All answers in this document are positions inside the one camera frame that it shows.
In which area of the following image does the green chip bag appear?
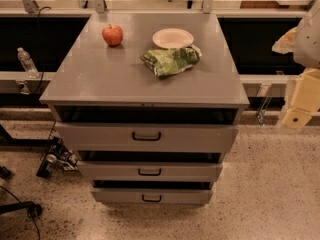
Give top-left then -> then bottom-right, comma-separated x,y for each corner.
140,47 -> 202,78

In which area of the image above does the grey metal drawer cabinet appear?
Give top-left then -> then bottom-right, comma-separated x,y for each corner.
40,12 -> 249,191

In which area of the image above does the white plate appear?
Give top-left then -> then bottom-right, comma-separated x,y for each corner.
152,28 -> 194,49

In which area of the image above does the red apple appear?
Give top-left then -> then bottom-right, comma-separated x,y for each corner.
102,24 -> 123,47

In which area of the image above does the black power strip clutter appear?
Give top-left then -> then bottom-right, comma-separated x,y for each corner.
36,137 -> 78,178

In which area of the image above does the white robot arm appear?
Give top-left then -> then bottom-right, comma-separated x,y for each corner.
272,9 -> 320,132

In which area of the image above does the wooden cabinet in background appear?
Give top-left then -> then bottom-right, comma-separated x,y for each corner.
240,0 -> 298,9

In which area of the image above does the black chair leg with caster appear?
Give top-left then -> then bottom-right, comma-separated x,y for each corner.
0,201 -> 42,218

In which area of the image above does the grey top drawer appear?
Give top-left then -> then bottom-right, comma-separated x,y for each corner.
56,123 -> 238,153

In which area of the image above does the black hanging cable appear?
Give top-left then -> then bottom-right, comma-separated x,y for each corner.
31,6 -> 53,95

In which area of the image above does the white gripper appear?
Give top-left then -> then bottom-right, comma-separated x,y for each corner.
282,68 -> 320,129

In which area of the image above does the clear plastic water bottle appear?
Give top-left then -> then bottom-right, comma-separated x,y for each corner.
17,47 -> 40,79

